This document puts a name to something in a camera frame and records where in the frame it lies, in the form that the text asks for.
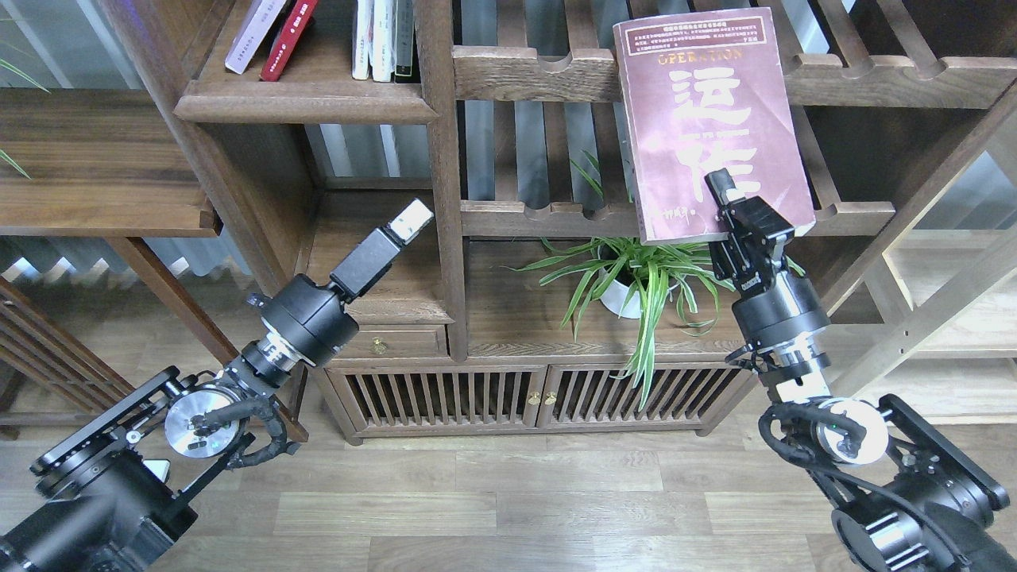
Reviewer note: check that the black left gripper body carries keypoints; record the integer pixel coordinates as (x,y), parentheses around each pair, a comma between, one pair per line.
(365,265)

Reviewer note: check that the dark green upright book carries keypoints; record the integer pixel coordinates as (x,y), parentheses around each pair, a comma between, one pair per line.
(405,67)

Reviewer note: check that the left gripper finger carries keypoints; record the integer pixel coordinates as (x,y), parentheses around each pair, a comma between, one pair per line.
(408,224)

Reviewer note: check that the white stand leg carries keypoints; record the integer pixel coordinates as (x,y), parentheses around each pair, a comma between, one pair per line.
(159,467)

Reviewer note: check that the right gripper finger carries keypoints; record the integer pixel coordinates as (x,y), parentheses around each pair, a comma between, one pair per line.
(723,188)

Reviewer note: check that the white plant pot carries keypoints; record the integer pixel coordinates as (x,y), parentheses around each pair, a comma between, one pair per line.
(621,297)

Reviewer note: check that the dark wooden bookshelf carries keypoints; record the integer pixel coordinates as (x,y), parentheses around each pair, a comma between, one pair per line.
(421,243)

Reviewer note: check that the maroon book with white characters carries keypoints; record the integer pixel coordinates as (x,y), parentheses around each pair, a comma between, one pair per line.
(705,91)

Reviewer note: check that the brass drawer knob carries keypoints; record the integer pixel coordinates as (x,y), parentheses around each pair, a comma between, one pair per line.
(379,346)

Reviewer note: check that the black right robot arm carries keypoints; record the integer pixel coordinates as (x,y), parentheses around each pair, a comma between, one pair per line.
(905,498)

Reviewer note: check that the green spider plant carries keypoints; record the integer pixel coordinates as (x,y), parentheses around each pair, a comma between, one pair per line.
(666,273)

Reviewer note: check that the red paperback book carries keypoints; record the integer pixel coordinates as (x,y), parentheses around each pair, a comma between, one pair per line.
(297,20)

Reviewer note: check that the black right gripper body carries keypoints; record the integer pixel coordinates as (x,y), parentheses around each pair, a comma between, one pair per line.
(751,255)

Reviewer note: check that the white and purple book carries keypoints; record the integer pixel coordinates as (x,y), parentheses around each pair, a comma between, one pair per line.
(260,17)

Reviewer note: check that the white upright book left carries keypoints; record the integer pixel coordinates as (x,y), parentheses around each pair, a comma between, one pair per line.
(362,39)

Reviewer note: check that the slatted wooden rack left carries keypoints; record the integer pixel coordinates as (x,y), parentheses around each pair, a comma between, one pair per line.
(43,352)

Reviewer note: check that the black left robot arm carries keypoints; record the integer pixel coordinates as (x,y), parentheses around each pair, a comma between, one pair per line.
(106,510)

